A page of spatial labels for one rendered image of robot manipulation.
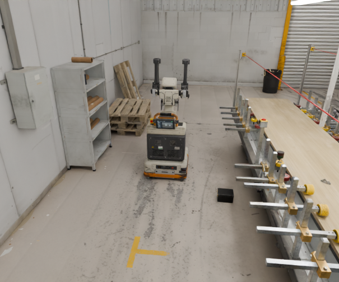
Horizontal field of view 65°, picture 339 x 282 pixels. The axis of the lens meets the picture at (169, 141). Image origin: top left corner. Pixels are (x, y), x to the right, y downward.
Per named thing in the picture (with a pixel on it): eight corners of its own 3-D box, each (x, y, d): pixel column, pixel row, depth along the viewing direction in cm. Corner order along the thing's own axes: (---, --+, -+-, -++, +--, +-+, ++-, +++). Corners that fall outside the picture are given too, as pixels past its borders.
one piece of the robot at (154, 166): (180, 170, 379) (180, 165, 375) (152, 169, 383) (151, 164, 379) (180, 170, 381) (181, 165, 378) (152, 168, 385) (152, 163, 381)
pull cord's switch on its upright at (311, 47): (296, 112, 463) (311, 45, 418) (293, 109, 476) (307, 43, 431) (301, 112, 462) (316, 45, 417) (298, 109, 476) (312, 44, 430)
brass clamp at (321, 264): (317, 277, 139) (320, 271, 137) (308, 257, 151) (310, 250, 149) (330, 278, 138) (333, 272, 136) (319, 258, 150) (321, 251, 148)
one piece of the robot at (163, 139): (184, 169, 386) (186, 114, 352) (147, 167, 391) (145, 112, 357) (185, 158, 417) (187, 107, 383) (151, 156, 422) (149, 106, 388)
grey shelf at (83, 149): (67, 169, 416) (50, 67, 353) (88, 145, 498) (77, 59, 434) (94, 171, 413) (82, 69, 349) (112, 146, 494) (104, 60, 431)
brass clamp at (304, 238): (301, 241, 161) (302, 235, 159) (293, 226, 174) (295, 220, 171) (311, 242, 161) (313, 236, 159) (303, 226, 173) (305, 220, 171)
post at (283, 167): (272, 215, 224) (282, 165, 205) (270, 212, 228) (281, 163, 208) (275, 215, 224) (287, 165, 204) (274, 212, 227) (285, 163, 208)
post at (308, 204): (291, 260, 177) (307, 201, 158) (290, 255, 180) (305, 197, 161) (297, 260, 177) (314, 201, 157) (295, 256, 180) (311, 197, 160)
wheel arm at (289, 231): (256, 233, 166) (258, 229, 164) (255, 229, 169) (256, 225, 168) (341, 239, 162) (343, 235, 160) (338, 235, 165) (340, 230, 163)
